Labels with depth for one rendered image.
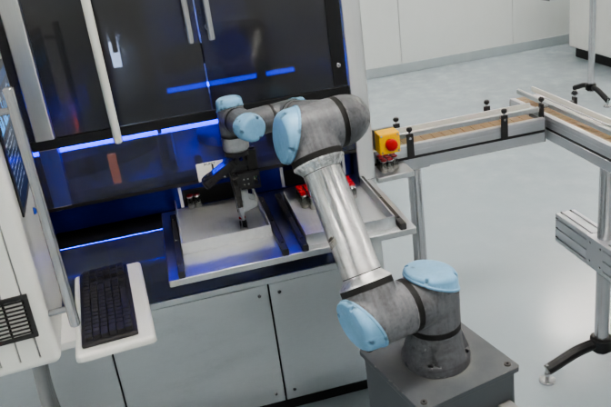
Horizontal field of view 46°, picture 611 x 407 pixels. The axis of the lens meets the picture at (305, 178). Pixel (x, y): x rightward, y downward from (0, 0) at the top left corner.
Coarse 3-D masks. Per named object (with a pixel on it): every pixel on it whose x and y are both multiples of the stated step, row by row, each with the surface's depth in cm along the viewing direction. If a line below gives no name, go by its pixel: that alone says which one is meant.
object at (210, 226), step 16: (176, 208) 226; (208, 208) 230; (224, 208) 229; (256, 208) 226; (192, 224) 220; (208, 224) 219; (224, 224) 217; (256, 224) 214; (192, 240) 210; (208, 240) 202; (224, 240) 203; (240, 240) 205
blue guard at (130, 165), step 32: (192, 128) 217; (64, 160) 211; (96, 160) 214; (128, 160) 216; (160, 160) 218; (192, 160) 220; (256, 160) 225; (64, 192) 215; (96, 192) 217; (128, 192) 219
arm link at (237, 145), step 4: (224, 140) 198; (228, 140) 197; (232, 140) 197; (236, 140) 197; (240, 140) 197; (224, 144) 199; (228, 144) 198; (232, 144) 197; (236, 144) 197; (240, 144) 198; (244, 144) 198; (248, 144) 201; (224, 148) 199; (228, 148) 198; (232, 148) 198; (236, 148) 198; (240, 148) 198; (244, 148) 199; (228, 152) 199; (232, 152) 198; (236, 152) 198; (240, 152) 199
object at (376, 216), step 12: (360, 180) 231; (360, 192) 228; (372, 192) 219; (288, 204) 220; (360, 204) 218; (372, 204) 217; (384, 204) 208; (300, 216) 216; (312, 216) 215; (372, 216) 210; (384, 216) 209; (300, 228) 204; (312, 228) 207; (372, 228) 200; (384, 228) 201; (312, 240) 197; (324, 240) 198
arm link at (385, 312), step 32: (288, 128) 147; (320, 128) 149; (288, 160) 149; (320, 160) 148; (320, 192) 148; (352, 224) 147; (352, 256) 146; (352, 288) 144; (384, 288) 144; (352, 320) 143; (384, 320) 142; (416, 320) 145
